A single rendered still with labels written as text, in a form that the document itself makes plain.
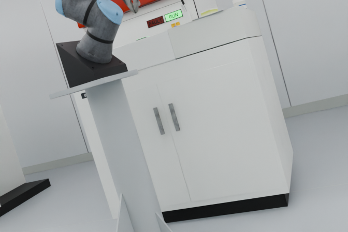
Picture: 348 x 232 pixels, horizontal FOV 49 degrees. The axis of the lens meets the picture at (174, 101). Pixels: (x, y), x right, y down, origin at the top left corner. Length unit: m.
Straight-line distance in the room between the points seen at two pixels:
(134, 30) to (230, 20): 0.98
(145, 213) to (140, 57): 0.74
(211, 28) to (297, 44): 2.14
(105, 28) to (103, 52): 0.10
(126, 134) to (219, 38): 0.61
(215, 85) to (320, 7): 2.22
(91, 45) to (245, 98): 0.72
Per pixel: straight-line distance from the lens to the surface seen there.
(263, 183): 1.89
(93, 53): 1.61
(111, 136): 1.61
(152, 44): 1.88
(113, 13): 1.55
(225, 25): 1.78
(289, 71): 3.88
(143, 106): 1.94
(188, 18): 2.11
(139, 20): 2.59
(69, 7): 1.59
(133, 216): 1.69
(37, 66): 4.93
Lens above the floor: 0.78
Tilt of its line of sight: 5 degrees down
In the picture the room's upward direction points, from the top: 16 degrees counter-clockwise
